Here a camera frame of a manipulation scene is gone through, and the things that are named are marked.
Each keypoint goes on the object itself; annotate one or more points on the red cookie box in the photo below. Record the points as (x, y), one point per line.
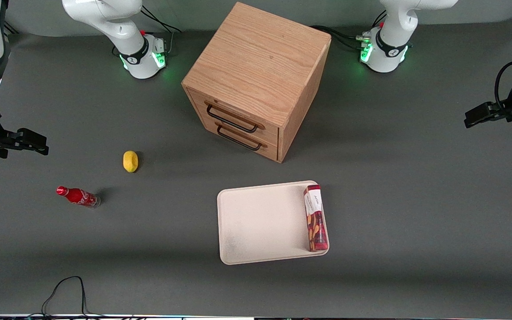
(316, 222)

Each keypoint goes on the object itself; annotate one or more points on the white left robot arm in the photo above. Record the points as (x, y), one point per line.
(394, 26)

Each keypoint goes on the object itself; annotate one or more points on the white rectangular tray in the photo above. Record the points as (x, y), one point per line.
(260, 222)

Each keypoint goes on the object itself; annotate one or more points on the red cola bottle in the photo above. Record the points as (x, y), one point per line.
(78, 196)

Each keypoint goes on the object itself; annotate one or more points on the yellow lemon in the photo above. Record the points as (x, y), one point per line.
(130, 161)

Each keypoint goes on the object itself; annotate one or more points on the wooden drawer front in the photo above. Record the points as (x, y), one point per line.
(270, 130)
(270, 151)

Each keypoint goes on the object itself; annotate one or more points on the wooden drawer cabinet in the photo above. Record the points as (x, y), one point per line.
(256, 58)

